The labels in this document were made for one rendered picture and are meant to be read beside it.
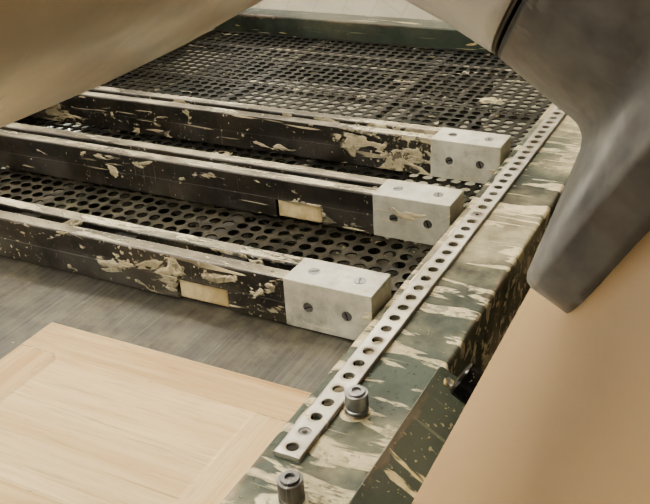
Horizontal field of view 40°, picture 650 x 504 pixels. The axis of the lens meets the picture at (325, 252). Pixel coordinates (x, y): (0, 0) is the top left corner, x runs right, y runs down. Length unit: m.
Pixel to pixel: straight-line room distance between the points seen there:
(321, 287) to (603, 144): 0.91
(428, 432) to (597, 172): 0.73
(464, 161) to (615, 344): 1.39
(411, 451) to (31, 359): 0.50
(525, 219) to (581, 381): 1.16
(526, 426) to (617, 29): 0.09
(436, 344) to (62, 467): 0.43
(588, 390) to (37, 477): 0.86
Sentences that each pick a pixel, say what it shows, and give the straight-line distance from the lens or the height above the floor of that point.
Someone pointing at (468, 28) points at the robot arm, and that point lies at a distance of 0.25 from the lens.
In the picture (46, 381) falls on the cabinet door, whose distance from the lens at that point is 1.13.
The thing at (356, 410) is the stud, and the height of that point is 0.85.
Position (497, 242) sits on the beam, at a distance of 1.27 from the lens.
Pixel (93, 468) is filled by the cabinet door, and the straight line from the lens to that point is 0.98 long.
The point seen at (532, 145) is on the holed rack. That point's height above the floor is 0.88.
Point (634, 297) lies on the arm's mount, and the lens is 0.19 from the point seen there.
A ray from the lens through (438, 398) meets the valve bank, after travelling 0.97.
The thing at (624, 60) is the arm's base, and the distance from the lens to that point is 0.21.
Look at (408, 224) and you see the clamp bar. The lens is 1.35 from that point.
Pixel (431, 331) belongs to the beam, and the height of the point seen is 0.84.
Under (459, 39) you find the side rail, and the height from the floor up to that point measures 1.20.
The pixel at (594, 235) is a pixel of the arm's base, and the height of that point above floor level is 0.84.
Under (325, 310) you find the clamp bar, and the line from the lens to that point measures 1.13.
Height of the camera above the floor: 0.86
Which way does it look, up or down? 7 degrees up
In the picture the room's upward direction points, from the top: 53 degrees counter-clockwise
